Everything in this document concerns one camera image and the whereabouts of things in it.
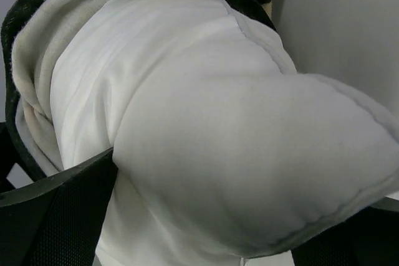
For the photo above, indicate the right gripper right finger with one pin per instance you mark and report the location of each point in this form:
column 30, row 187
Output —
column 363, row 231

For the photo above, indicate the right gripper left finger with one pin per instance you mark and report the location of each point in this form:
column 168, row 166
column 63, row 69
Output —
column 58, row 220

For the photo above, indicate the white pillow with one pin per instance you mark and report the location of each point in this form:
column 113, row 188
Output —
column 224, row 151

